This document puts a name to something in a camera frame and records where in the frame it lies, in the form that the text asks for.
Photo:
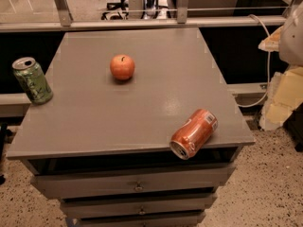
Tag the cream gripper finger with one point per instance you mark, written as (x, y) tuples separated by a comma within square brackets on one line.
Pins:
[(271, 43), (285, 94)]

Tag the red apple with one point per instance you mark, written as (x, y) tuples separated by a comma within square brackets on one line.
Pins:
[(122, 67)]

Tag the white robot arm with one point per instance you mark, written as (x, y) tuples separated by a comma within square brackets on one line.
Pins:
[(291, 39)]

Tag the orange soda can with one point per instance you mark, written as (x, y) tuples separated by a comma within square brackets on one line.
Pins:
[(189, 138)]

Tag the black office chair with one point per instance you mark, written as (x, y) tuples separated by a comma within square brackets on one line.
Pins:
[(115, 10)]

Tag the grey drawer cabinet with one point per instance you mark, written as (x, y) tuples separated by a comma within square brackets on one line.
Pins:
[(101, 145)]

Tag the grey metal railing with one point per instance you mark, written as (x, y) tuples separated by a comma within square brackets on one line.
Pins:
[(74, 15)]

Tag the green soda can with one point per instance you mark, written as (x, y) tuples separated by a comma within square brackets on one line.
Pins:
[(32, 79)]

